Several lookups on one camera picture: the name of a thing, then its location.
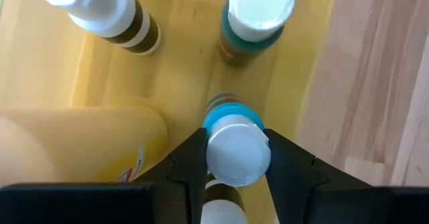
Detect small white paint bottle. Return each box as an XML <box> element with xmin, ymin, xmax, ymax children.
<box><xmin>200</xmin><ymin>178</ymin><xmax>249</xmax><ymax>224</ymax></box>

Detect translucent yellow plastic tray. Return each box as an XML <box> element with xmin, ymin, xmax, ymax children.
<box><xmin>0</xmin><ymin>0</ymin><xmax>336</xmax><ymax>224</ymax></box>

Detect small dark paint bottle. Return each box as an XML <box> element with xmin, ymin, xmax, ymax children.
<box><xmin>32</xmin><ymin>0</ymin><xmax>163</xmax><ymax>57</ymax></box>

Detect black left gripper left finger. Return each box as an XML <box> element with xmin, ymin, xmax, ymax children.
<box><xmin>133</xmin><ymin>127</ymin><xmax>209</xmax><ymax>224</ymax></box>

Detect large yellow paint bottle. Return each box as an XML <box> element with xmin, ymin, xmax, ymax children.
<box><xmin>0</xmin><ymin>105</ymin><xmax>169</xmax><ymax>186</ymax></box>

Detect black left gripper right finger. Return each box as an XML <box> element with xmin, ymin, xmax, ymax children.
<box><xmin>263</xmin><ymin>128</ymin><xmax>373</xmax><ymax>224</ymax></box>

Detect small teal paint bottle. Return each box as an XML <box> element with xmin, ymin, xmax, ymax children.
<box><xmin>202</xmin><ymin>91</ymin><xmax>272</xmax><ymax>188</ymax></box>

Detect small green paint bottle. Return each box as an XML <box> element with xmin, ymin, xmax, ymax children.
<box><xmin>219</xmin><ymin>0</ymin><xmax>297</xmax><ymax>68</ymax></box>

